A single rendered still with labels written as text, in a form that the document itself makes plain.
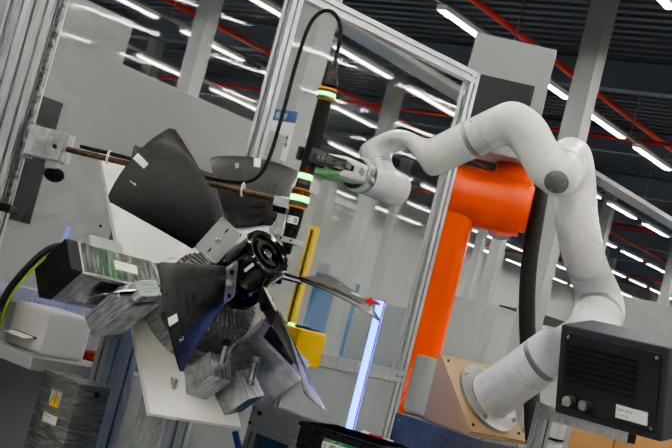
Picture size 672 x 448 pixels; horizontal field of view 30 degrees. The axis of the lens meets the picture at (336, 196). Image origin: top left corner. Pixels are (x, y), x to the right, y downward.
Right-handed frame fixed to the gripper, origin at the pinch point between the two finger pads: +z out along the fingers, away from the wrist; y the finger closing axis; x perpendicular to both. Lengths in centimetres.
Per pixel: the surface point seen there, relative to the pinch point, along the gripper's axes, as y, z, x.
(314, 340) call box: 21, -37, -41
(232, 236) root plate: 1.7, 14.5, -22.8
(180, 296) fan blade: -13, 35, -38
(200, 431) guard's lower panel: 70, -50, -76
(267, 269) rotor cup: -8.7, 11.4, -27.9
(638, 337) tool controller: -74, -32, -22
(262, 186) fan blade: 12.8, 0.5, -8.9
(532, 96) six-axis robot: 200, -324, 106
